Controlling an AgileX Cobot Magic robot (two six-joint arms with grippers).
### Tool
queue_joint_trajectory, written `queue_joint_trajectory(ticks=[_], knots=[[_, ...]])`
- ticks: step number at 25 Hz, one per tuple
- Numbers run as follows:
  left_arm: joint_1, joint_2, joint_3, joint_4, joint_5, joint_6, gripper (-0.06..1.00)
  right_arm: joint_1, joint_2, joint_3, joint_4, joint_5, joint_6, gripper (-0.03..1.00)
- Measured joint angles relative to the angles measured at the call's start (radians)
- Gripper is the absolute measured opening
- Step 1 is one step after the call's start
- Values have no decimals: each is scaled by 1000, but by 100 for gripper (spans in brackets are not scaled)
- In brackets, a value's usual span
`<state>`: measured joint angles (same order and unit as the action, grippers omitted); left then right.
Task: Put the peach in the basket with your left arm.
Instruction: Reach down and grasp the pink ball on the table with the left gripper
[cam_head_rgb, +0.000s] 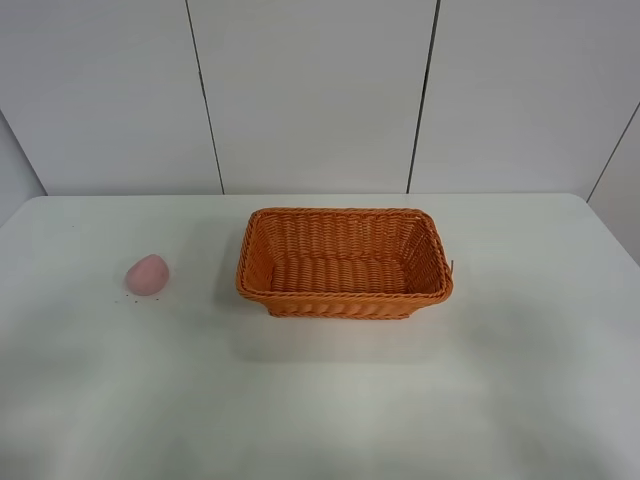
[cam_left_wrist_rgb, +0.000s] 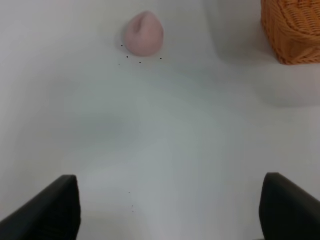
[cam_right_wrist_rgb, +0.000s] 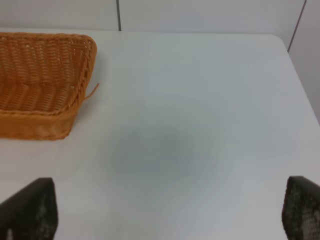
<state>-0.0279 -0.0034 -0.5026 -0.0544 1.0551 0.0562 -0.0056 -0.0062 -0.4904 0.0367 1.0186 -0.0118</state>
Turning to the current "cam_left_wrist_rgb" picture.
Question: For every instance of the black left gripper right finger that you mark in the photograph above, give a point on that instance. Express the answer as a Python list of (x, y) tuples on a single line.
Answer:
[(286, 211)]

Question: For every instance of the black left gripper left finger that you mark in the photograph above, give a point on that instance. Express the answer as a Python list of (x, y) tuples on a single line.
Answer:
[(54, 214)]

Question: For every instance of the pink peach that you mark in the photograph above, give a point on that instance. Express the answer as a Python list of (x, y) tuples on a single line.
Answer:
[(144, 35)]

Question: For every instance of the orange wicker basket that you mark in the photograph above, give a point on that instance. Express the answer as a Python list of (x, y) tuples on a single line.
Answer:
[(292, 28)]

